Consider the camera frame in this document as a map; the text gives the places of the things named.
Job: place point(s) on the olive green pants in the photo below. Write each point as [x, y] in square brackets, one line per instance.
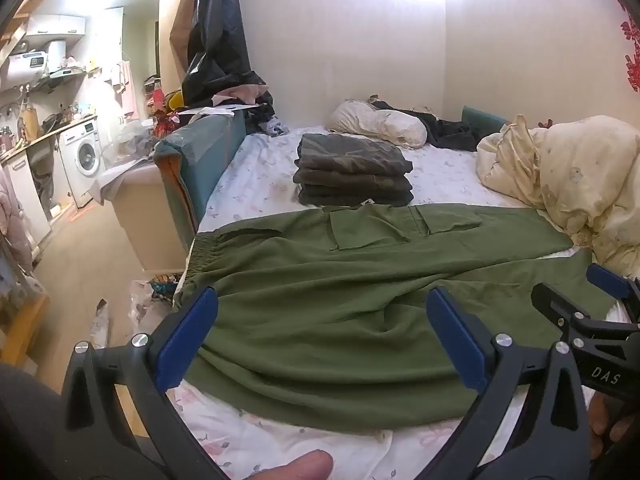
[325, 300]

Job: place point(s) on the dark crumpled clothing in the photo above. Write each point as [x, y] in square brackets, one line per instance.
[450, 132]

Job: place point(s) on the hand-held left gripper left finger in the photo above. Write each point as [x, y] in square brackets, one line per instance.
[187, 340]

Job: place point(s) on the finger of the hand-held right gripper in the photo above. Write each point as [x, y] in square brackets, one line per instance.
[607, 278]
[555, 305]

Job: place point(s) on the floral white bed sheet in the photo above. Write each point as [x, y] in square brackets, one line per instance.
[265, 170]

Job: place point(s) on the person's left hand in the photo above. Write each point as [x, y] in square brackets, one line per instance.
[300, 466]

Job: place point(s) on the black hanging jacket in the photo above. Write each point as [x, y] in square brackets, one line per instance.
[220, 35]

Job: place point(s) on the cream patterned duvet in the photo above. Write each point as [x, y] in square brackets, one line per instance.
[575, 185]

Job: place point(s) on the person's right hand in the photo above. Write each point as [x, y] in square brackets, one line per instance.
[607, 425]

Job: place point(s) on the yellow stool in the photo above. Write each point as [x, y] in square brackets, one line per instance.
[20, 327]

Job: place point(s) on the teal bed footboard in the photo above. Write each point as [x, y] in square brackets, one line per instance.
[205, 160]

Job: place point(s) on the kitchen counter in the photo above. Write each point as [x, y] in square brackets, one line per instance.
[45, 132]

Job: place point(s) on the white crumpled pillow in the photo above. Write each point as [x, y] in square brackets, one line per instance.
[380, 122]

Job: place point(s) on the red wall decoration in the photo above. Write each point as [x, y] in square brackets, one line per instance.
[631, 45]

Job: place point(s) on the pink hanging garment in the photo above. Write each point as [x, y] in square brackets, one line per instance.
[10, 220]

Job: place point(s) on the white washing machine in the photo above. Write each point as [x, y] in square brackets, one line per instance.
[82, 160]

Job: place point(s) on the dark cloth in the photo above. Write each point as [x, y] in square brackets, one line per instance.
[27, 425]

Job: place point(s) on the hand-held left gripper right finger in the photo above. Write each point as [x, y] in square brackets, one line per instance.
[457, 340]

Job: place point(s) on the white wall cabinet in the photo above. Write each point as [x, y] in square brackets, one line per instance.
[55, 25]

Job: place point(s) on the teal bed headboard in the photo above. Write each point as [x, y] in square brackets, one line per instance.
[482, 117]

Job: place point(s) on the white water heater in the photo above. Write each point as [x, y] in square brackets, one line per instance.
[25, 67]

